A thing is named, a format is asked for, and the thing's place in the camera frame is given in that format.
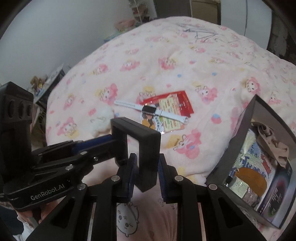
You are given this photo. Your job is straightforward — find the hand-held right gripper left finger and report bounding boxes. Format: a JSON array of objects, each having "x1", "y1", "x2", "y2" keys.
[{"x1": 25, "y1": 153, "x2": 139, "y2": 241}]

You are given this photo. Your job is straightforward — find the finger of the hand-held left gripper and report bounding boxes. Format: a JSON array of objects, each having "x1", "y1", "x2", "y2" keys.
[
  {"x1": 42, "y1": 146, "x2": 117, "y2": 168},
  {"x1": 31, "y1": 135, "x2": 115, "y2": 161}
]

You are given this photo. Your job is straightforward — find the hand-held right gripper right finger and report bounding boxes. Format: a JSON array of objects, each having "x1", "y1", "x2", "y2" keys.
[{"x1": 158, "y1": 153, "x2": 266, "y2": 241}]

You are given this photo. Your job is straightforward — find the black square frame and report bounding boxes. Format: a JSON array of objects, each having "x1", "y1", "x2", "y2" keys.
[{"x1": 110, "y1": 118, "x2": 161, "y2": 192}]

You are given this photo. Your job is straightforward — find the cartoon card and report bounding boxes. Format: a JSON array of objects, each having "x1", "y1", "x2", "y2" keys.
[{"x1": 140, "y1": 111, "x2": 166, "y2": 134}]

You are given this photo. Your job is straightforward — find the white smart watch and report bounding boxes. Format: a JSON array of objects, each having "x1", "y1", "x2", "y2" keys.
[{"x1": 114, "y1": 100, "x2": 189, "y2": 123}]

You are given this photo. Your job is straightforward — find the black storage box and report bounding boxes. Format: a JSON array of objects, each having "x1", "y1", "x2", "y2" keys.
[{"x1": 206, "y1": 95, "x2": 296, "y2": 230}]

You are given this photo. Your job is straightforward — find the person's left forearm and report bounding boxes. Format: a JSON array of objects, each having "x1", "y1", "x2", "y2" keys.
[{"x1": 13, "y1": 209, "x2": 40, "y2": 239}]

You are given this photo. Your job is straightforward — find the person's left hand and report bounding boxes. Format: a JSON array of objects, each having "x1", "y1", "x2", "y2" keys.
[{"x1": 23, "y1": 204, "x2": 47, "y2": 226}]

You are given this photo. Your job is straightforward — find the white fluffy toy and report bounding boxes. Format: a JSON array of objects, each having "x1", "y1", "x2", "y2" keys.
[{"x1": 90, "y1": 105, "x2": 115, "y2": 137}]

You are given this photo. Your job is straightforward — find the plush toys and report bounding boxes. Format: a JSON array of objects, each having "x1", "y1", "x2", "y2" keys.
[{"x1": 31, "y1": 75, "x2": 45, "y2": 95}]

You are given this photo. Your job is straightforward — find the dark side table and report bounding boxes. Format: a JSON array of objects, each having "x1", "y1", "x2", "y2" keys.
[{"x1": 34, "y1": 65, "x2": 67, "y2": 109}]

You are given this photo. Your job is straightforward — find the red glossy packet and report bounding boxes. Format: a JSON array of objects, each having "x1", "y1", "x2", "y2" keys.
[{"x1": 139, "y1": 94, "x2": 183, "y2": 112}]

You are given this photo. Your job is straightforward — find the yellow printed card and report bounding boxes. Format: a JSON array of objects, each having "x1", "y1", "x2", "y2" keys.
[{"x1": 154, "y1": 97, "x2": 188, "y2": 131}]

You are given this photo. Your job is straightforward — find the small bottle with black cap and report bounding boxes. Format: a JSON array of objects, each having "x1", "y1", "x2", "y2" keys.
[{"x1": 225, "y1": 176, "x2": 249, "y2": 198}]

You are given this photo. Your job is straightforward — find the red envelope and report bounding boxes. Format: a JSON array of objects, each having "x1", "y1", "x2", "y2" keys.
[{"x1": 174, "y1": 91, "x2": 194, "y2": 117}]

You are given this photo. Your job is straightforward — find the patterned pouch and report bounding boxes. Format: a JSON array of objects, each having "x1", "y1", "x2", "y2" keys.
[{"x1": 231, "y1": 130, "x2": 278, "y2": 186}]

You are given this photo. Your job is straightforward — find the pink box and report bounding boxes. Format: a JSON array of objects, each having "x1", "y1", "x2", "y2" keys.
[{"x1": 115, "y1": 19, "x2": 136, "y2": 32}]

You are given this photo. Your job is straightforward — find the beige cloth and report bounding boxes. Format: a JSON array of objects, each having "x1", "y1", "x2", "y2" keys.
[{"x1": 252, "y1": 123, "x2": 290, "y2": 168}]

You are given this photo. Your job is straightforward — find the pink printed blanket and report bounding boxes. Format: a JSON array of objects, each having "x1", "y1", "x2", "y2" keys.
[{"x1": 45, "y1": 16, "x2": 296, "y2": 241}]

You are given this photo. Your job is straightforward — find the dark cabinet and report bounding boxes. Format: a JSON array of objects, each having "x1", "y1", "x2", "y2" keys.
[{"x1": 191, "y1": 0, "x2": 222, "y2": 25}]

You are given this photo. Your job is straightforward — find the white wire shelf rack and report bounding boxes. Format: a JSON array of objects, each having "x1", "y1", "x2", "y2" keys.
[{"x1": 129, "y1": 0, "x2": 158, "y2": 24}]

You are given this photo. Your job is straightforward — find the wire clothes hangers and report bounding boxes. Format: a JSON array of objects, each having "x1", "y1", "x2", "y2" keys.
[{"x1": 178, "y1": 22, "x2": 232, "y2": 44}]

